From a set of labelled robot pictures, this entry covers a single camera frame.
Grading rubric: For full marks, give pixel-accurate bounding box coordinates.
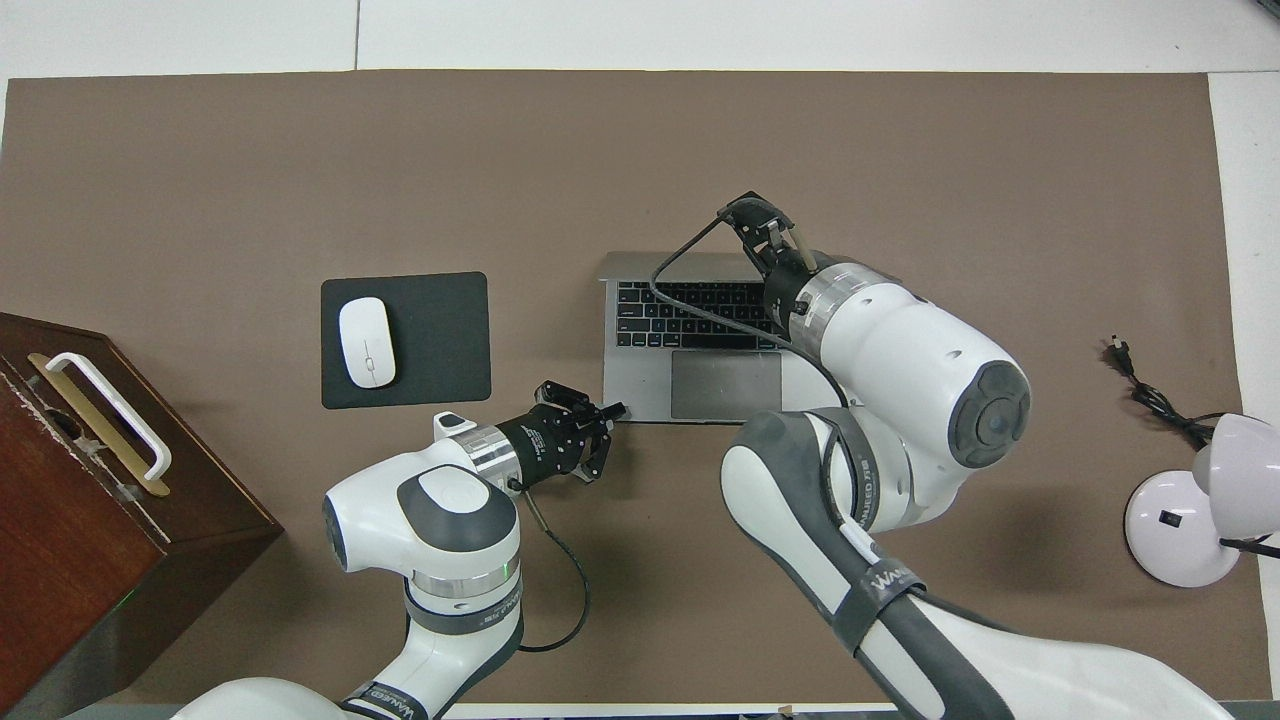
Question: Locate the black mouse pad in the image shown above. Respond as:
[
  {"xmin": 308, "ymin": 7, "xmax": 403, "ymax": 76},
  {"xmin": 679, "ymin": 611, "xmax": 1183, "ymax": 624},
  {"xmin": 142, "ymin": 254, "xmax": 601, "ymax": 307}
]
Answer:
[{"xmin": 320, "ymin": 271, "xmax": 493, "ymax": 410}]

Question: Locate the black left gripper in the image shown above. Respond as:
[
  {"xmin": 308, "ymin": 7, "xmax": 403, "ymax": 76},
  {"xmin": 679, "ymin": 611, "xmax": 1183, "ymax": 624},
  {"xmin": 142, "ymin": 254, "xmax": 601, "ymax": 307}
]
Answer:
[{"xmin": 496, "ymin": 379, "xmax": 629, "ymax": 492}]

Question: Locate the grey aluminium laptop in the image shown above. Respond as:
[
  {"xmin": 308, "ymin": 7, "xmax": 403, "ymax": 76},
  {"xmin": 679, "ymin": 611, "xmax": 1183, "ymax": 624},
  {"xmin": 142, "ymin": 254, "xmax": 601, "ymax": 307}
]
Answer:
[{"xmin": 598, "ymin": 250, "xmax": 853, "ymax": 425}]

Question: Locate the white desk lamp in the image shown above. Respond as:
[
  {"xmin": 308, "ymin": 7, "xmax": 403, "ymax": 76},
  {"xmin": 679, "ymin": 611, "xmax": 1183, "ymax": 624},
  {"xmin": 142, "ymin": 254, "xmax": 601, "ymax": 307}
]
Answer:
[{"xmin": 1124, "ymin": 412, "xmax": 1280, "ymax": 590}]

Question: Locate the black lamp power cable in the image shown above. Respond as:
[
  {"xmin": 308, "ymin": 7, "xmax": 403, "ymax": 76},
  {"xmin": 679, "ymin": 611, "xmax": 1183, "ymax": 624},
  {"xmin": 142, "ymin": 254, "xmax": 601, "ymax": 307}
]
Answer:
[{"xmin": 1104, "ymin": 337, "xmax": 1217, "ymax": 452}]

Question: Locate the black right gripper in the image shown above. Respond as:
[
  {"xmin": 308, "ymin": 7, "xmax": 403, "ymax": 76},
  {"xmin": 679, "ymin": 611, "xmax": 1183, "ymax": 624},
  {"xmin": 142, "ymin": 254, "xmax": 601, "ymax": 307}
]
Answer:
[{"xmin": 717, "ymin": 192, "xmax": 823, "ymax": 324}]

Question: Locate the white computer mouse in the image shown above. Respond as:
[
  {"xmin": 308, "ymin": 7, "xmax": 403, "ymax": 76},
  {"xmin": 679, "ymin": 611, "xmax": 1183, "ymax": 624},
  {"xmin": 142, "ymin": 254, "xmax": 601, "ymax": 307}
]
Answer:
[{"xmin": 338, "ymin": 297, "xmax": 398, "ymax": 390}]

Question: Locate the brown table mat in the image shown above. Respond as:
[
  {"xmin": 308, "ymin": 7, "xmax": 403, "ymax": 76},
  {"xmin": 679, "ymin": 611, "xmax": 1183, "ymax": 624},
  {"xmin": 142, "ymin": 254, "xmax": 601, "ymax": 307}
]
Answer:
[{"xmin": 0, "ymin": 69, "xmax": 1274, "ymax": 707}]

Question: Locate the gold metal handle plate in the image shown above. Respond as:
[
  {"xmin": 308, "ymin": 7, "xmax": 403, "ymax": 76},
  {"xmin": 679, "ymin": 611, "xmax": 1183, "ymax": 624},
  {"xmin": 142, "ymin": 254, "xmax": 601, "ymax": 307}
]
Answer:
[{"xmin": 26, "ymin": 351, "xmax": 172, "ymax": 499}]

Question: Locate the white box handle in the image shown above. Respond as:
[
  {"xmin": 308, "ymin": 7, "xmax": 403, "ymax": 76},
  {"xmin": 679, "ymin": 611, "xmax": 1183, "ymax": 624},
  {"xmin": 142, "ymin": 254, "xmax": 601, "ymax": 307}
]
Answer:
[{"xmin": 44, "ymin": 351, "xmax": 174, "ymax": 484}]

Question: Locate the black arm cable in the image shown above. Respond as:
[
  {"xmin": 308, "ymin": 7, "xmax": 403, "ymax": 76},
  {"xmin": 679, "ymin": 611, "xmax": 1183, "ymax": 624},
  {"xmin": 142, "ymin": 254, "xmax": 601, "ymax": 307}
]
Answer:
[
  {"xmin": 509, "ymin": 478, "xmax": 592, "ymax": 654},
  {"xmin": 649, "ymin": 214, "xmax": 852, "ymax": 407}
]

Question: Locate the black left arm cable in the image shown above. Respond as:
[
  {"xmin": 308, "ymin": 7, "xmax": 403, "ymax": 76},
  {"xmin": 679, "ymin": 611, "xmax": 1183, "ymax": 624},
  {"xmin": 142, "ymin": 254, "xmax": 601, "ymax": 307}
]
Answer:
[{"xmin": 509, "ymin": 478, "xmax": 592, "ymax": 654}]

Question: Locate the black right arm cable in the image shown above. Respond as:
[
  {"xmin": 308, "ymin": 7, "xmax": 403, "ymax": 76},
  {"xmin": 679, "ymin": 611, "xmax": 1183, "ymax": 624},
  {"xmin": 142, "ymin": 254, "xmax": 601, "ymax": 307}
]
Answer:
[{"xmin": 649, "ymin": 214, "xmax": 852, "ymax": 407}]

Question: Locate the dark brown wooden box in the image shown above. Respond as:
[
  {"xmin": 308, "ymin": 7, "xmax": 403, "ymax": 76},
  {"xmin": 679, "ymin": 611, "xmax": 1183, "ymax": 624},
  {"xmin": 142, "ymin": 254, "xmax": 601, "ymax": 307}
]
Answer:
[{"xmin": 0, "ymin": 312, "xmax": 285, "ymax": 717}]

